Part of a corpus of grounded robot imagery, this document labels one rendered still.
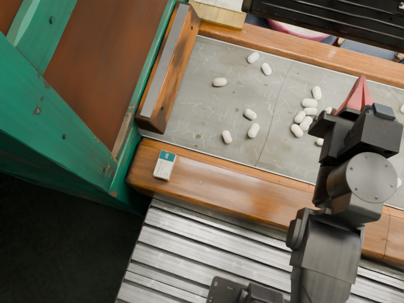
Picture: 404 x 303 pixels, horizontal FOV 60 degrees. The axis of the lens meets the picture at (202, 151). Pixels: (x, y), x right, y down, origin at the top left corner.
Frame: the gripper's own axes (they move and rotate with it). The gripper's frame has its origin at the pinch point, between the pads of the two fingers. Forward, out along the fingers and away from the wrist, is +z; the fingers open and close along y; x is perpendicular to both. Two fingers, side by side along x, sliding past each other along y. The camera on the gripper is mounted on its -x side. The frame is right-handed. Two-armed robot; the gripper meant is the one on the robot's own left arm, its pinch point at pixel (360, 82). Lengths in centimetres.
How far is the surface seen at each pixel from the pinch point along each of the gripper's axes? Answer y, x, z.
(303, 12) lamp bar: 11.0, -0.6, 8.7
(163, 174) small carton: 27.4, 28.6, -16.9
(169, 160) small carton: 27.1, 28.5, -13.6
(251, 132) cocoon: 11.6, 30.6, -0.8
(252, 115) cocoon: 12.6, 30.8, 3.4
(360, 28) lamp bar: 1.8, -0.5, 8.8
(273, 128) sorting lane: 6.8, 32.6, 2.7
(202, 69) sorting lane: 27.9, 32.3, 12.2
